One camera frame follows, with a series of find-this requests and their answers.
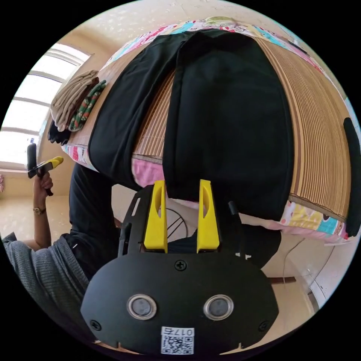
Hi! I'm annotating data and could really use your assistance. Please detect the bed with woven mat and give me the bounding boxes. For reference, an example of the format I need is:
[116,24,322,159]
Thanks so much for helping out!
[63,16,356,244]

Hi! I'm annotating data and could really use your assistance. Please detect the person's body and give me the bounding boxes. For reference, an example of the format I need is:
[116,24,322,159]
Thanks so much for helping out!
[0,162,282,343]

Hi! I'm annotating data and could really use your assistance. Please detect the window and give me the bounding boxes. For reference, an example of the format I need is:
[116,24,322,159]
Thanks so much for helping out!
[0,46,94,171]

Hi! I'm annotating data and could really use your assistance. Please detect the person's left forearm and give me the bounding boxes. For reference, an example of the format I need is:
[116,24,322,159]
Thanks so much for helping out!
[23,207,53,252]

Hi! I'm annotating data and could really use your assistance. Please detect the black cloth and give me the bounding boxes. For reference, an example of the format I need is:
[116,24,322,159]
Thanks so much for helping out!
[343,117,361,238]

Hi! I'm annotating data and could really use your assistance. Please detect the black pants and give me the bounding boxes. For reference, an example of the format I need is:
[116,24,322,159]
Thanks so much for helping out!
[88,29,296,222]

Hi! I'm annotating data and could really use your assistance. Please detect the pile of clothes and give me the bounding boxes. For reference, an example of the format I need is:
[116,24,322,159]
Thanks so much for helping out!
[47,70,108,145]

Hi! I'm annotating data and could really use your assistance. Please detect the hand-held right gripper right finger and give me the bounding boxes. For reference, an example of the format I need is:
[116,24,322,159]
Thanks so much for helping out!
[196,179,221,253]

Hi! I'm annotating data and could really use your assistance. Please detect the person's left hand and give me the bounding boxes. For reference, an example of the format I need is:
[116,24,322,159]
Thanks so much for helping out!
[32,170,55,210]

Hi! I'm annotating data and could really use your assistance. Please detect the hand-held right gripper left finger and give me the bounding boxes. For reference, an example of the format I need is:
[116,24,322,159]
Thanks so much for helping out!
[143,180,168,252]

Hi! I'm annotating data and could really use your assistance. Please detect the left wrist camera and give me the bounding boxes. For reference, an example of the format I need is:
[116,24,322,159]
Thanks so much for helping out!
[26,143,38,171]

